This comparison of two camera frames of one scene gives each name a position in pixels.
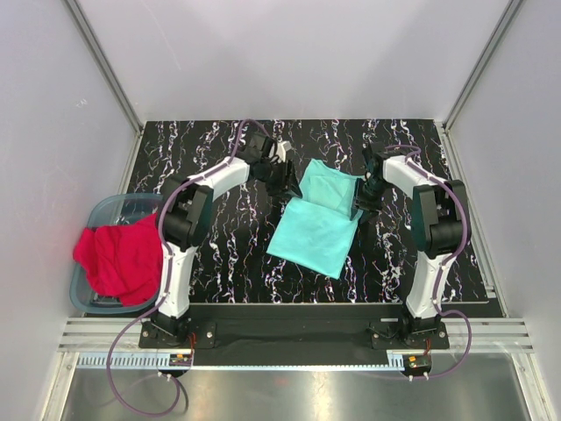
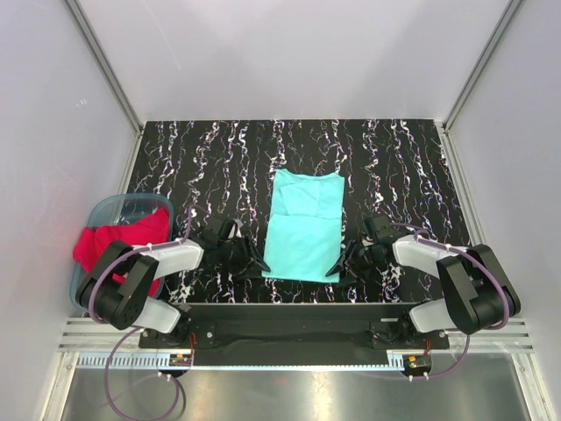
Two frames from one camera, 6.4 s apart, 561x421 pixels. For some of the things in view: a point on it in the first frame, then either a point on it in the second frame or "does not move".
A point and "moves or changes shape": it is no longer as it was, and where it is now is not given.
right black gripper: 360,202 → 352,265
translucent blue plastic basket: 106,210 does not move
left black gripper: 286,185 → 250,261
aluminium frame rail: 488,335 does not move
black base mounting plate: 286,328 does not move
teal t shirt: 317,231 moves or changes shape
